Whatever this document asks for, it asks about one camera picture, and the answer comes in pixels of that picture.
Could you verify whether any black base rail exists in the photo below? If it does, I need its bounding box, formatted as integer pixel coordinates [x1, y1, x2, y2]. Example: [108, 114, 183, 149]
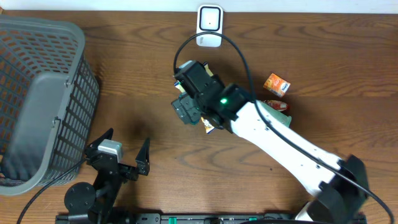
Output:
[55, 212, 368, 224]

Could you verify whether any white barcode scanner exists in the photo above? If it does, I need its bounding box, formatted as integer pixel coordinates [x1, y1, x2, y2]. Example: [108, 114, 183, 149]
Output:
[196, 4, 224, 47]

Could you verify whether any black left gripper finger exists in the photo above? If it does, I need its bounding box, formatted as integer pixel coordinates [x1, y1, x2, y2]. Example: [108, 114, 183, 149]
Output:
[136, 138, 150, 176]
[84, 128, 114, 152]

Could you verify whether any red candy bar wrapper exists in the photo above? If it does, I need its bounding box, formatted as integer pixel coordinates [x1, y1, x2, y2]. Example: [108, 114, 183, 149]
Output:
[264, 100, 289, 112]

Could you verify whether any yellow snack bag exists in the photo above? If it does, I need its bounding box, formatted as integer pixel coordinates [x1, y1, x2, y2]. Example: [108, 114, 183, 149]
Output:
[174, 62, 215, 134]

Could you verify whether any small orange sachet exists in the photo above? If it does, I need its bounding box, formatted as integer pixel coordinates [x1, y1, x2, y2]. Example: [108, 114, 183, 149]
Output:
[263, 73, 290, 98]

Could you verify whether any blue liquid bottle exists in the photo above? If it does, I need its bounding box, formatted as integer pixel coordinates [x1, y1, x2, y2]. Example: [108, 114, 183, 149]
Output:
[188, 118, 200, 125]

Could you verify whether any grey plastic basket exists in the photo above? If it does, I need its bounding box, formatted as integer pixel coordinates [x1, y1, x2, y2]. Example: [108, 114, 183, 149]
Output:
[1, 16, 100, 196]

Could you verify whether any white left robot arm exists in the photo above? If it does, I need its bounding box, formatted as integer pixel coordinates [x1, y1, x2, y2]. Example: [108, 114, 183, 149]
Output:
[55, 128, 150, 223]

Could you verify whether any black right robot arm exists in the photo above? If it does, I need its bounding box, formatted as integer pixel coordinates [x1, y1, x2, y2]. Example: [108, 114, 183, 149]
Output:
[172, 75, 369, 223]

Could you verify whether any teal wet wipes pack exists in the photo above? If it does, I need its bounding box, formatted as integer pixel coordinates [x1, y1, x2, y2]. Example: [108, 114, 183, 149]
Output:
[260, 101, 292, 127]

